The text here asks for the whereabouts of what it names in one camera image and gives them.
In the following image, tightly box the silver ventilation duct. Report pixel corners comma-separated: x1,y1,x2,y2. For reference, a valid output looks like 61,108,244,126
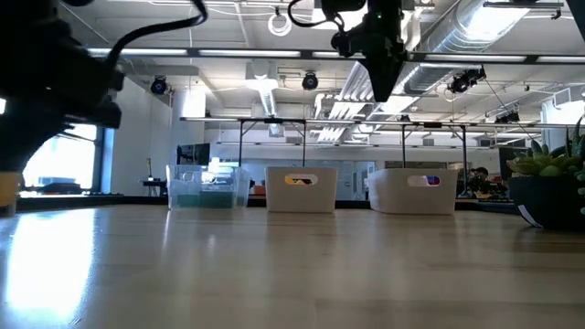
404,0,490,95

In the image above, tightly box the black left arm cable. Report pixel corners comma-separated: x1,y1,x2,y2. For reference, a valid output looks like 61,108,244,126
106,0,209,61

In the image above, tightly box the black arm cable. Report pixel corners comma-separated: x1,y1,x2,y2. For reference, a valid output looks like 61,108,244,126
286,0,346,34
106,0,209,61

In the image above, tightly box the long ceiling light bar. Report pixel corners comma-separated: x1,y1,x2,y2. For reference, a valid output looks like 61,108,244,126
86,45,585,65

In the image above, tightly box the green succulent plant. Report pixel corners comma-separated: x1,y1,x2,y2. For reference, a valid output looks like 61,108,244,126
505,114,585,216

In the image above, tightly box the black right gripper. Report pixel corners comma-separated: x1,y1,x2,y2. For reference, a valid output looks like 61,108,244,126
331,0,409,102

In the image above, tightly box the black table frame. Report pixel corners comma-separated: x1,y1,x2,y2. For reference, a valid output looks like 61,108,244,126
400,121,470,193
237,117,308,168

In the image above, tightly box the black monitor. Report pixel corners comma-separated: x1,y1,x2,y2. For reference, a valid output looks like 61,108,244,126
176,143,212,166

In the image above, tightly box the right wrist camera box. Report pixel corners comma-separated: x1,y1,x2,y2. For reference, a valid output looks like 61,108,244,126
319,0,367,14

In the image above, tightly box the white cable coil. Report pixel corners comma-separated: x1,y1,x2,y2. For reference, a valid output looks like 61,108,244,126
267,12,293,37

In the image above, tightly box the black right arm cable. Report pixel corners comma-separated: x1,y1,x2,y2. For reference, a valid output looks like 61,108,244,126
286,0,346,34

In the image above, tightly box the person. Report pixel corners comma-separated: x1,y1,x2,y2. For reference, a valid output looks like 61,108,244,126
466,166,508,198

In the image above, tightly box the green toy brick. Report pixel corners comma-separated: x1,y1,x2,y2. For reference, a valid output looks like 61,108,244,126
175,193,201,209
199,190,236,209

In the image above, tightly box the bright window pane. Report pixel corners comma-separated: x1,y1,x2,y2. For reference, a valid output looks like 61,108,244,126
22,122,98,189

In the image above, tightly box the clear plastic bin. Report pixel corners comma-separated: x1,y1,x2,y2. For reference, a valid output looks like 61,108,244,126
165,164,252,211

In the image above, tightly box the dark plant pot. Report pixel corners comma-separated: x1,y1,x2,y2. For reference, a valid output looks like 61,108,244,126
507,175,585,230

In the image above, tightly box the small black side table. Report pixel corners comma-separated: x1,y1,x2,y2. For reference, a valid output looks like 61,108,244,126
140,157,168,197

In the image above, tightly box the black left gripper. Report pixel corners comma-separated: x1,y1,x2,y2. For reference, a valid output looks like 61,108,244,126
0,0,124,174

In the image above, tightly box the white plastic bin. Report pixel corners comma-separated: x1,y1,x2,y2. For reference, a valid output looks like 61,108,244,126
263,165,339,214
367,167,460,216

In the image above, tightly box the white ceiling vent duct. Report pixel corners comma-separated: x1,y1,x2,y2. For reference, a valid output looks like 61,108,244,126
244,58,281,118

